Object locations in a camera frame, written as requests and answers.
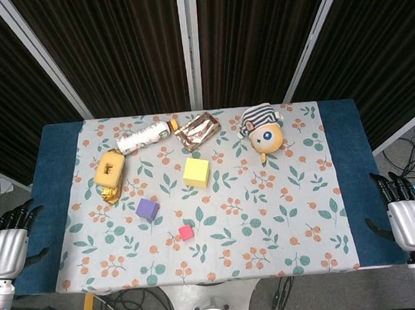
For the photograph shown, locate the black cable with green light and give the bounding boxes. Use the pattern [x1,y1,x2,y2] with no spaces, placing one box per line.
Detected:
[269,275,298,310]

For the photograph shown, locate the gold foil snack wrapper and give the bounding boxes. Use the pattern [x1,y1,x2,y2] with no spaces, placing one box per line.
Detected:
[91,147,130,207]

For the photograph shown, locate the white plastic drink bottle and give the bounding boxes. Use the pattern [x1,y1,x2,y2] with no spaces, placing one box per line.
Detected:
[115,118,181,156]

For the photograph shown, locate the brown white snack package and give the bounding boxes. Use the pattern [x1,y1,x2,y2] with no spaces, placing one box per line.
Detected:
[173,110,224,154]

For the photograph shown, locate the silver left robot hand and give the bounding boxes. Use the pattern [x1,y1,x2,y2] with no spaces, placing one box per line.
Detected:
[0,198,52,281]

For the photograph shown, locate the yellow sponge with hole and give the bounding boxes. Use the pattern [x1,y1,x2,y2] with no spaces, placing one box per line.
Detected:
[92,150,128,190]

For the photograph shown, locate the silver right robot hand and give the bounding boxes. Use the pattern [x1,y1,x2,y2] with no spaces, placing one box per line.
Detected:
[361,170,415,256]

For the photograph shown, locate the blue felt table cover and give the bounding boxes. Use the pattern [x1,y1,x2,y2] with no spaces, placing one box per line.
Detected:
[2,96,410,297]

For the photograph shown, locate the yellow plush striped hat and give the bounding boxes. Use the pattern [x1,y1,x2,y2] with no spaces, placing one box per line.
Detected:
[237,101,289,167]

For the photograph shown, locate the large yellow foam cube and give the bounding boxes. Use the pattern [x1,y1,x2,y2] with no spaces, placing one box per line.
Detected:
[181,155,212,190]

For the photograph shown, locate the small pink foam cube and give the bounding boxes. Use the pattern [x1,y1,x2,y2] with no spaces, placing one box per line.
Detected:
[177,223,195,242]

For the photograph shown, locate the floral berry leaf tablecloth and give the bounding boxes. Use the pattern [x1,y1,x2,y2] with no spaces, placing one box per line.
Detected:
[42,97,362,296]

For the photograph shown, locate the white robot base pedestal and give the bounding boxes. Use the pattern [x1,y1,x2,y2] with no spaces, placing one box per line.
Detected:
[159,278,264,310]

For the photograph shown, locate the purple cube block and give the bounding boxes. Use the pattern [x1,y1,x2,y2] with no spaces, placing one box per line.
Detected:
[134,197,162,224]

